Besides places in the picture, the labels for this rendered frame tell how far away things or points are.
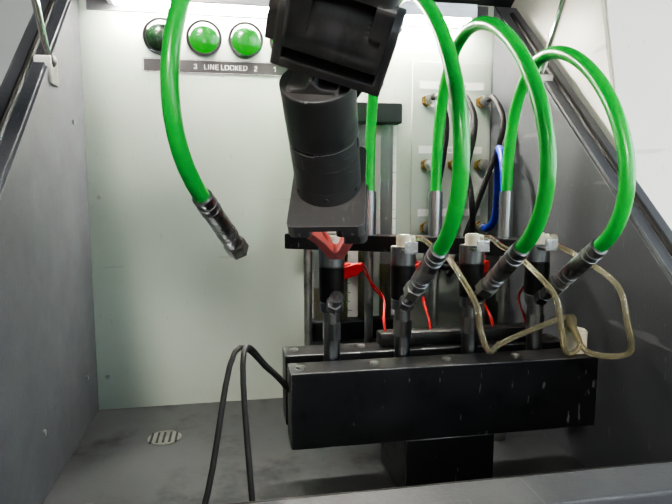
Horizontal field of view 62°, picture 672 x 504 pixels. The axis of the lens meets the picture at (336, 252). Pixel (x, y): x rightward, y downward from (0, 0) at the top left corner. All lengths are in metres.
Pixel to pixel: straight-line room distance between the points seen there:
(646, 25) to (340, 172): 0.50
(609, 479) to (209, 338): 0.60
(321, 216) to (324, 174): 0.04
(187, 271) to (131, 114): 0.24
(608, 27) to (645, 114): 0.12
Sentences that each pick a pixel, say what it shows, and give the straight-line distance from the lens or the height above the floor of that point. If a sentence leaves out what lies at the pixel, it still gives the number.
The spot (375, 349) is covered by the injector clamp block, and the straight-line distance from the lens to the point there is 0.65.
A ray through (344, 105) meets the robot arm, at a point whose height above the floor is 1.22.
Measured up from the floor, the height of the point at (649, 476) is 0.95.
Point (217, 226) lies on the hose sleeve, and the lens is 0.51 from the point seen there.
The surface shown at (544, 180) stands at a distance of 0.51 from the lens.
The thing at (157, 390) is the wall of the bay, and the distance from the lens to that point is 0.93.
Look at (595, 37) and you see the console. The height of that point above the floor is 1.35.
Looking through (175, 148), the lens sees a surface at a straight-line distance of 0.45.
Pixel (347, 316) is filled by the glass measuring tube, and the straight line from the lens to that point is 0.88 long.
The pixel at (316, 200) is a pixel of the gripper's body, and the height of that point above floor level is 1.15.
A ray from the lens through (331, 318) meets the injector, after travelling 0.61.
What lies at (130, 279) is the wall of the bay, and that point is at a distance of 0.89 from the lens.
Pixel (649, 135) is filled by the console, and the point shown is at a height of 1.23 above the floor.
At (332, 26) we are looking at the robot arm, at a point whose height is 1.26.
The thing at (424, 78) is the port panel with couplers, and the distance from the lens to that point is 0.93.
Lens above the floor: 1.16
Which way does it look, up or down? 7 degrees down
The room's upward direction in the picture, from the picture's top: straight up
